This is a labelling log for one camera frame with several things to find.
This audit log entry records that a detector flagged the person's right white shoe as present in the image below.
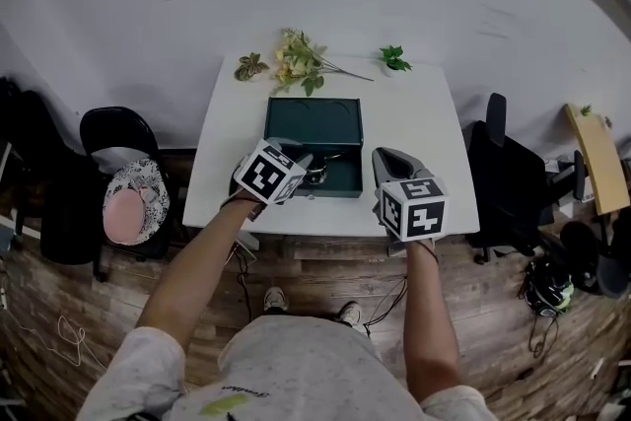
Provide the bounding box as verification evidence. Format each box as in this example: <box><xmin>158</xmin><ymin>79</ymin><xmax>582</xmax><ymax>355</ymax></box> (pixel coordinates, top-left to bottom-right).
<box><xmin>338</xmin><ymin>301</ymin><xmax>365</xmax><ymax>329</ymax></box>

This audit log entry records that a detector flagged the person's light grey shirt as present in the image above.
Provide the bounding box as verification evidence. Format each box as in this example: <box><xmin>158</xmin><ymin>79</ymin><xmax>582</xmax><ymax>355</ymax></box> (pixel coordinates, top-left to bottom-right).
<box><xmin>73</xmin><ymin>314</ymin><xmax>499</xmax><ymax>421</ymax></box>

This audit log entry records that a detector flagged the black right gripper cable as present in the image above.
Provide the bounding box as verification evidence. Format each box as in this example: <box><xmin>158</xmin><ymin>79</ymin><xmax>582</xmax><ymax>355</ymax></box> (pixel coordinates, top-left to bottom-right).
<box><xmin>363</xmin><ymin>275</ymin><xmax>410</xmax><ymax>337</ymax></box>

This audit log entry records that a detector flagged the person's right forearm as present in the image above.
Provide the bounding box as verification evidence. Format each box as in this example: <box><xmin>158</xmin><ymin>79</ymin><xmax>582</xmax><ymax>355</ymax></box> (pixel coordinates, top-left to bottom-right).
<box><xmin>402</xmin><ymin>239</ymin><xmax>464</xmax><ymax>403</ymax></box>

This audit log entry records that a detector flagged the white table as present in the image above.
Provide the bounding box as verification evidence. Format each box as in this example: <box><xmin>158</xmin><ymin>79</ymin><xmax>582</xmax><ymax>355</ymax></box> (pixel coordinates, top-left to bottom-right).
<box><xmin>181</xmin><ymin>56</ymin><xmax>482</xmax><ymax>237</ymax></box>

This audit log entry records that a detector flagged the small variegated potted plant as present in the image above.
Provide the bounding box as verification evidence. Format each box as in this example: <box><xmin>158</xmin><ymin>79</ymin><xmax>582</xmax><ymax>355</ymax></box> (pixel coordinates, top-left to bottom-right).
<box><xmin>233</xmin><ymin>52</ymin><xmax>271</xmax><ymax>84</ymax></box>

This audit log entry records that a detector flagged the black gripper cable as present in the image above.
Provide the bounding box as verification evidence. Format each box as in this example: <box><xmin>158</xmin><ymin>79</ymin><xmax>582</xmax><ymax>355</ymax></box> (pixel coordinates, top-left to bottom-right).
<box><xmin>235</xmin><ymin>241</ymin><xmax>253</xmax><ymax>317</ymax></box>
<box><xmin>363</xmin><ymin>275</ymin><xmax>410</xmax><ymax>337</ymax></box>

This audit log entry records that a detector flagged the pink floral seat cushion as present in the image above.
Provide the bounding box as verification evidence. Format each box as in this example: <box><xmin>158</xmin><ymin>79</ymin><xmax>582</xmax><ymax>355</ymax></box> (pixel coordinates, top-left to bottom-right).
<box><xmin>103</xmin><ymin>158</ymin><xmax>172</xmax><ymax>246</ymax></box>

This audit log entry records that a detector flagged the black and green helmet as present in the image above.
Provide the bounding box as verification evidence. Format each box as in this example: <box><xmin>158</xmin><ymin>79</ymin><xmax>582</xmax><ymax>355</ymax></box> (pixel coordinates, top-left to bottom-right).
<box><xmin>523</xmin><ymin>258</ymin><xmax>576</xmax><ymax>317</ymax></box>

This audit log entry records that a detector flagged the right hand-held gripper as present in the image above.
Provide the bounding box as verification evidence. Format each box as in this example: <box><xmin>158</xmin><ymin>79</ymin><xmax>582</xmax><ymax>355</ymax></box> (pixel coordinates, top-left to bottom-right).
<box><xmin>370</xmin><ymin>146</ymin><xmax>451</xmax><ymax>257</ymax></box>

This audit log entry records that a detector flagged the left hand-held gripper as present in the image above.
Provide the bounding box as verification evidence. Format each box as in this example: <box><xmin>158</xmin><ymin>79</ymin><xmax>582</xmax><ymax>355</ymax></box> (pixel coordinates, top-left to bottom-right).
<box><xmin>232</xmin><ymin>137</ymin><xmax>319</xmax><ymax>206</ymax></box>

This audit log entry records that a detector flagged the pink plate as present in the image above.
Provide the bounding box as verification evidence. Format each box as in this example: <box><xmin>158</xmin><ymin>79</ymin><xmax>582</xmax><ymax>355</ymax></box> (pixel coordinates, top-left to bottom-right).
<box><xmin>102</xmin><ymin>188</ymin><xmax>147</xmax><ymax>246</ymax></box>

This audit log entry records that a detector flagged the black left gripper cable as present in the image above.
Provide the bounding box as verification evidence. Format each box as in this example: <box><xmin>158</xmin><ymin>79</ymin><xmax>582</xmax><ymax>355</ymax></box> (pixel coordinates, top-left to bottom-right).
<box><xmin>235</xmin><ymin>241</ymin><xmax>253</xmax><ymax>317</ymax></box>

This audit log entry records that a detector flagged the small green potted plant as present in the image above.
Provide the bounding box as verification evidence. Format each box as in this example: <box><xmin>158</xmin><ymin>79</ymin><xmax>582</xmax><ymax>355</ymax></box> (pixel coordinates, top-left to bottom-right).
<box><xmin>378</xmin><ymin>44</ymin><xmax>413</xmax><ymax>74</ymax></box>

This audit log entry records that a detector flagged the white floor cable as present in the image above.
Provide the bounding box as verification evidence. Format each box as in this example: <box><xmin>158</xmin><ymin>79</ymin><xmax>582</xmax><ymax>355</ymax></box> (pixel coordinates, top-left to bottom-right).
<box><xmin>4</xmin><ymin>313</ymin><xmax>108</xmax><ymax>371</ymax></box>

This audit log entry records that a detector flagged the light wooden desk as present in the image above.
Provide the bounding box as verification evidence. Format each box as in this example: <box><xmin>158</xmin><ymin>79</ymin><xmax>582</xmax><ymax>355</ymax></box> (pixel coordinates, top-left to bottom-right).
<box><xmin>564</xmin><ymin>103</ymin><xmax>631</xmax><ymax>217</ymax></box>

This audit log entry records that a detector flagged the person's white shoe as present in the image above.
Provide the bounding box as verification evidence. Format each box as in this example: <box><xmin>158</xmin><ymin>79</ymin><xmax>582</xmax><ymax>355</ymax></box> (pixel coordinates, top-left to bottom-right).
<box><xmin>263</xmin><ymin>286</ymin><xmax>288</xmax><ymax>315</ymax></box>
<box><xmin>338</xmin><ymin>301</ymin><xmax>365</xmax><ymax>329</ymax></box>

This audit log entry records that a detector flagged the person's left white shoe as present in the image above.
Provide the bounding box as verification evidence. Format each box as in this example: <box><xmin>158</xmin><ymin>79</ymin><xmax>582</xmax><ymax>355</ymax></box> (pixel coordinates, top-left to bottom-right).
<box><xmin>263</xmin><ymin>286</ymin><xmax>288</xmax><ymax>315</ymax></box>

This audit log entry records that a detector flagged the dark green metal box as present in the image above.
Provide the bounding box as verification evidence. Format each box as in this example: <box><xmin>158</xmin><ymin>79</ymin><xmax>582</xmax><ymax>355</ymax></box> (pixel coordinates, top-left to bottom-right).
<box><xmin>263</xmin><ymin>96</ymin><xmax>365</xmax><ymax>202</ymax></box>

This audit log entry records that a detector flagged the black helmet cable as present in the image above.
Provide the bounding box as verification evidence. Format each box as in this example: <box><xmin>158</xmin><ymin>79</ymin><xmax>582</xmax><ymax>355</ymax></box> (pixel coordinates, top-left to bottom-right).
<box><xmin>527</xmin><ymin>310</ymin><xmax>562</xmax><ymax>359</ymax></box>

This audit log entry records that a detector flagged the black high-back office chair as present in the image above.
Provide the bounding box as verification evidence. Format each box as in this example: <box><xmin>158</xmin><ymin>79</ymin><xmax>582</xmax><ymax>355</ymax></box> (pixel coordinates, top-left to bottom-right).
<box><xmin>0</xmin><ymin>76</ymin><xmax>107</xmax><ymax>282</ymax></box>

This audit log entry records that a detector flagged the pale yellow flower bouquet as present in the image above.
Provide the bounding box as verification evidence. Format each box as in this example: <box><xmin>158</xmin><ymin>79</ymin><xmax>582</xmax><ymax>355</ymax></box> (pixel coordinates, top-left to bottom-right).
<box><xmin>269</xmin><ymin>28</ymin><xmax>376</xmax><ymax>98</ymax></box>

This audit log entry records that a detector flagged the black folding chair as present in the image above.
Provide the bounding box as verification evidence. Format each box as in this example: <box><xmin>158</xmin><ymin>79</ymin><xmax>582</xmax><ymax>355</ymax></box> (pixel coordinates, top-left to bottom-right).
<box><xmin>78</xmin><ymin>106</ymin><xmax>178</xmax><ymax>262</ymax></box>

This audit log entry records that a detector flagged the small patterned cup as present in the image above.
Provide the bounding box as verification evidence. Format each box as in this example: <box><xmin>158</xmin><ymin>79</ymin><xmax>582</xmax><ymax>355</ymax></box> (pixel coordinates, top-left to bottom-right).
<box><xmin>130</xmin><ymin>176</ymin><xmax>159</xmax><ymax>206</ymax></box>

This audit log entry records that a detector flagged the black mesh office chair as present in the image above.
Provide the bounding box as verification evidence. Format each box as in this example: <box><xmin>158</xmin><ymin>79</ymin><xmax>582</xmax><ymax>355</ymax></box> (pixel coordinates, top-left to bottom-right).
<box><xmin>559</xmin><ymin>157</ymin><xmax>631</xmax><ymax>300</ymax></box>

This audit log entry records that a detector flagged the person's left forearm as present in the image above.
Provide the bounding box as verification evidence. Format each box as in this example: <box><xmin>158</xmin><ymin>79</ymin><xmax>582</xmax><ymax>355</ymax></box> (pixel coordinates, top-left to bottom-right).
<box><xmin>135</xmin><ymin>199</ymin><xmax>262</xmax><ymax>351</ymax></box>

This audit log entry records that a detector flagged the black office chair with armrests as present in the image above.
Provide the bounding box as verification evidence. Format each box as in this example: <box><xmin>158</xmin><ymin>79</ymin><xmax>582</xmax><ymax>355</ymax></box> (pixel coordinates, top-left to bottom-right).
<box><xmin>465</xmin><ymin>92</ymin><xmax>588</xmax><ymax>262</ymax></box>

